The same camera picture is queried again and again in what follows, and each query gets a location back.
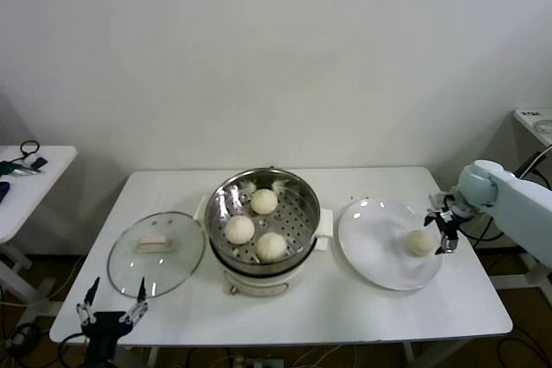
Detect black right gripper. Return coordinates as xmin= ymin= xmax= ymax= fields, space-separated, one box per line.
xmin=423 ymin=208 xmax=461 ymax=256

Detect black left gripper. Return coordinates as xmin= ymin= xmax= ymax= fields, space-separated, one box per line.
xmin=76 ymin=276 xmax=150 ymax=368

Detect white steamed baozi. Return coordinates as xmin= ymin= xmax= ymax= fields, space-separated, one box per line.
xmin=403 ymin=229 xmax=436 ymax=257
xmin=249 ymin=189 xmax=279 ymax=215
xmin=223 ymin=215 xmax=255 ymax=245
xmin=256 ymin=232 xmax=289 ymax=262

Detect round glass pot lid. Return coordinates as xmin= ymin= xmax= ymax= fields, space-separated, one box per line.
xmin=106 ymin=211 xmax=206 ymax=300

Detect perforated stainless steamer basket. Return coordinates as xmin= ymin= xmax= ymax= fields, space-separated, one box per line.
xmin=203 ymin=168 xmax=323 ymax=277

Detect large white round plate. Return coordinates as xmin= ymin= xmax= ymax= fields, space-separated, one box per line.
xmin=336 ymin=197 xmax=443 ymax=291

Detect white side table with tools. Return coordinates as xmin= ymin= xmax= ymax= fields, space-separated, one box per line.
xmin=0 ymin=145 xmax=78 ymax=321

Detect white electric cooking pot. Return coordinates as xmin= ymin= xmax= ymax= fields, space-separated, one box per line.
xmin=192 ymin=195 xmax=334 ymax=299

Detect white power strip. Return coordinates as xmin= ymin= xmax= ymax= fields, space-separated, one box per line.
xmin=235 ymin=354 xmax=284 ymax=368

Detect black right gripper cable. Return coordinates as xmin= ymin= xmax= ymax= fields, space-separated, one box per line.
xmin=455 ymin=216 xmax=506 ymax=243

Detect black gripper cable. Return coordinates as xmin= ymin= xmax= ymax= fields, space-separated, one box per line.
xmin=455 ymin=216 xmax=506 ymax=243
xmin=58 ymin=331 xmax=91 ymax=368

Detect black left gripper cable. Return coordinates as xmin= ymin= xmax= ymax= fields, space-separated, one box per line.
xmin=58 ymin=331 xmax=91 ymax=368

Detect black floor cable coil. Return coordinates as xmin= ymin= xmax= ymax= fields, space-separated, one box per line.
xmin=3 ymin=322 xmax=44 ymax=350

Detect black inline cable adapter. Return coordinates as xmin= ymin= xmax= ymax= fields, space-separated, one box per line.
xmin=515 ymin=151 xmax=543 ymax=179

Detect white power cable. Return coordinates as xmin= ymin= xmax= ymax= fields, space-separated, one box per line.
xmin=515 ymin=152 xmax=547 ymax=179

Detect green handled tool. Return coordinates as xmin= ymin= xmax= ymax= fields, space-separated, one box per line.
xmin=0 ymin=159 xmax=42 ymax=178

